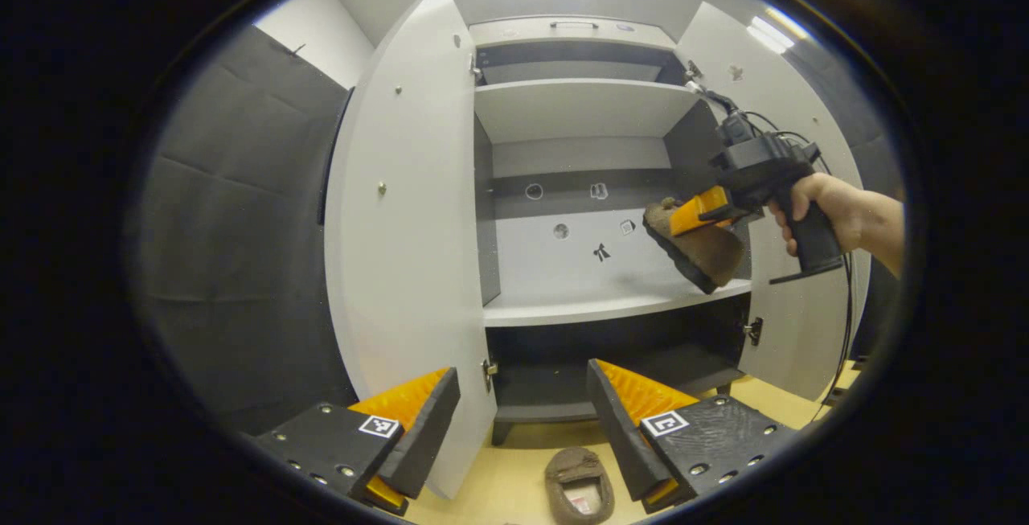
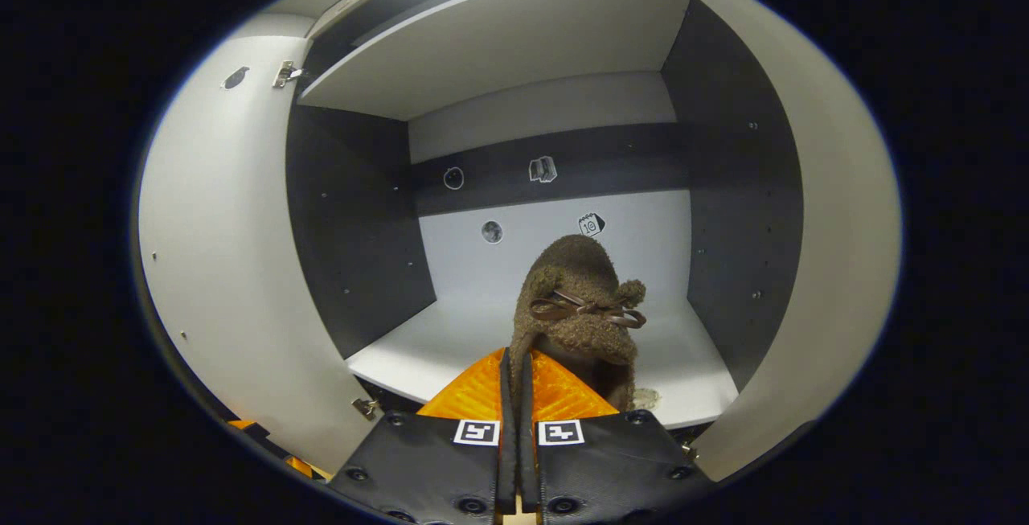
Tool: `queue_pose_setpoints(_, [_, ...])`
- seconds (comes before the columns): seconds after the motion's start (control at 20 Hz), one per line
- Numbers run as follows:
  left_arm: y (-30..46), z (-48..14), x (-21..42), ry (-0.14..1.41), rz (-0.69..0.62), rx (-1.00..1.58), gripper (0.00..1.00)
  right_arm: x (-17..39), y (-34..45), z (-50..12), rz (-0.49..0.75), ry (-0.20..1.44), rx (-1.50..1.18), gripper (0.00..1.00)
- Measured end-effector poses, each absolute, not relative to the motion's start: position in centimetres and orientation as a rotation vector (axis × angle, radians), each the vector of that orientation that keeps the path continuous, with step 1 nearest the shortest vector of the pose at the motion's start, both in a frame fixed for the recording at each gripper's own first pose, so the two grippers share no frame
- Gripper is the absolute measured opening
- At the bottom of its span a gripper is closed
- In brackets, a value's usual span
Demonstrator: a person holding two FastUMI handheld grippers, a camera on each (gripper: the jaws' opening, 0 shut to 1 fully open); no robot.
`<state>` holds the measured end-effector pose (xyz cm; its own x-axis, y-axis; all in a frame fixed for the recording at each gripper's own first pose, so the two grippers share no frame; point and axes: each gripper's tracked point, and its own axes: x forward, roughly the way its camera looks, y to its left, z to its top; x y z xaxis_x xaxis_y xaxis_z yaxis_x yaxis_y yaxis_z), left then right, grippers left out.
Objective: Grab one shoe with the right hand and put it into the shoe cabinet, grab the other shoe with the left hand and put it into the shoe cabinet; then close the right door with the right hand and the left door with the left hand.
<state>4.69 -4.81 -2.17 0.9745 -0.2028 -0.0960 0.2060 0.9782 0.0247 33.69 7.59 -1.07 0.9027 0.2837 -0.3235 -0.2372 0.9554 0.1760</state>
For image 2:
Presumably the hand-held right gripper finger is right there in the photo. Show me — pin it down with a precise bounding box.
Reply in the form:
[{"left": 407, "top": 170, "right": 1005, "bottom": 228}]
[
  {"left": 326, "top": 347, "right": 519, "bottom": 525},
  {"left": 519, "top": 348, "right": 716, "bottom": 525}
]

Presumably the grey cabinet door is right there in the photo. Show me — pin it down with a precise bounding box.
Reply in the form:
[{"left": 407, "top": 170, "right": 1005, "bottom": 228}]
[
  {"left": 643, "top": 0, "right": 903, "bottom": 483},
  {"left": 137, "top": 14, "right": 379, "bottom": 474}
]

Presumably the brown fuzzy shoe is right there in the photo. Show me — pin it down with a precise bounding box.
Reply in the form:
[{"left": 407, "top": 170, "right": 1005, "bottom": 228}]
[{"left": 508, "top": 234, "right": 662, "bottom": 413}]

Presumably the grey shoe cabinet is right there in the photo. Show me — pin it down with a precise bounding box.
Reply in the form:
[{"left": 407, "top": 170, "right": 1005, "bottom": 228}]
[{"left": 285, "top": 0, "right": 805, "bottom": 445}]

